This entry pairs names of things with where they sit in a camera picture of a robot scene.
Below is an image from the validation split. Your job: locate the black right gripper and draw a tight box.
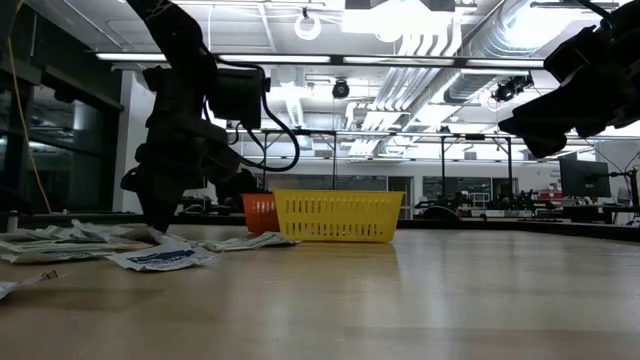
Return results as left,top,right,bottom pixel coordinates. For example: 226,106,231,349
497,0,640,161

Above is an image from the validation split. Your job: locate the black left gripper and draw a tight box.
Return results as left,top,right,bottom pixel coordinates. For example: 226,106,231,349
119,113,211,235

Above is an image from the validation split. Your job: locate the black computer monitor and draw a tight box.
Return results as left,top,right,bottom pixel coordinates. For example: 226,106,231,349
558,157,612,199

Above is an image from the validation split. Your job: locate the orange-red plastic basket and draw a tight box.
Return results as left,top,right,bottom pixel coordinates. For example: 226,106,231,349
241,193,281,235

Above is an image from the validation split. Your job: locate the black office chair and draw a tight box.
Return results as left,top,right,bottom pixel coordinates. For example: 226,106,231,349
422,204,464,221

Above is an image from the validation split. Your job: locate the long ceiling light bar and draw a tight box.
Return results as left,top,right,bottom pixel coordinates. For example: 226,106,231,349
94,51,546,70

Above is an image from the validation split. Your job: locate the yellow plastic basket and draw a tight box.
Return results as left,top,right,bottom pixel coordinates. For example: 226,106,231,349
272,188,406,245

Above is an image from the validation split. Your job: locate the black ceiling camera rig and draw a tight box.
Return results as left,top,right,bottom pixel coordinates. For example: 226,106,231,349
492,72,535,103

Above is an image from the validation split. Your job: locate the silver air duct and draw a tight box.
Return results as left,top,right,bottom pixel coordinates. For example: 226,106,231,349
444,0,566,104

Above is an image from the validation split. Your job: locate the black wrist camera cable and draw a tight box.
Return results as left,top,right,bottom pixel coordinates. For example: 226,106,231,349
202,57,302,174
573,0,615,24

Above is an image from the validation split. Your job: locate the yellow hanging cable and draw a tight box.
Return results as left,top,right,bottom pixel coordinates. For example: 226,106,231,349
5,0,54,214

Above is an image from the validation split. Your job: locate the distant black metal frame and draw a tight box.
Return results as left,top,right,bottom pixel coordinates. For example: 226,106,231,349
224,127,516,191

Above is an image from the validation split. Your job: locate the white ring light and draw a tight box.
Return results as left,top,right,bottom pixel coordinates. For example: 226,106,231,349
293,10,323,41

